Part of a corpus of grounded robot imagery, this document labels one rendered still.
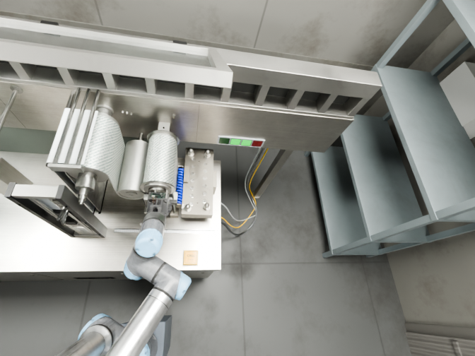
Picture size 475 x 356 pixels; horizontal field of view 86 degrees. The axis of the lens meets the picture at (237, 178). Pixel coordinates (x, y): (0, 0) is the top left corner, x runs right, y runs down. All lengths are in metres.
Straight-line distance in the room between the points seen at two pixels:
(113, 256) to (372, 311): 2.24
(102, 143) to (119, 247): 0.58
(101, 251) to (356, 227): 2.14
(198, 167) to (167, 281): 0.74
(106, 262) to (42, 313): 1.11
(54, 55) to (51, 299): 2.10
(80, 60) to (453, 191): 1.81
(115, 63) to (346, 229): 2.39
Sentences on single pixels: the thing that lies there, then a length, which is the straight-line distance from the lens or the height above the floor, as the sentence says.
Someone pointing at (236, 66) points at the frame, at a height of 1.65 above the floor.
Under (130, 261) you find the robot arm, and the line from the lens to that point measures 0.91.
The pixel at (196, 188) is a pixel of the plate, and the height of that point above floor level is 1.03.
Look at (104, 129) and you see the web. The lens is 1.15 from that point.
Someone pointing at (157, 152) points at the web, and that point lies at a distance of 1.15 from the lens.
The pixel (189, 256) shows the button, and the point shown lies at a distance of 1.39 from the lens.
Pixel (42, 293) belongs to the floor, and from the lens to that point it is 2.51.
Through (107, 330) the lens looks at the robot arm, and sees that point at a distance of 1.17.
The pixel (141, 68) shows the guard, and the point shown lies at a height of 1.95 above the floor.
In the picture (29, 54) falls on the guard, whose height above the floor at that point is 1.95.
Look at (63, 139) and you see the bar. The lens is 1.09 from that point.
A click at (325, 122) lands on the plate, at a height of 1.40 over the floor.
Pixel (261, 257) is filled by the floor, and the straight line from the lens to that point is 2.42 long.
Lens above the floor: 2.29
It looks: 61 degrees down
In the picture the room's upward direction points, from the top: 23 degrees clockwise
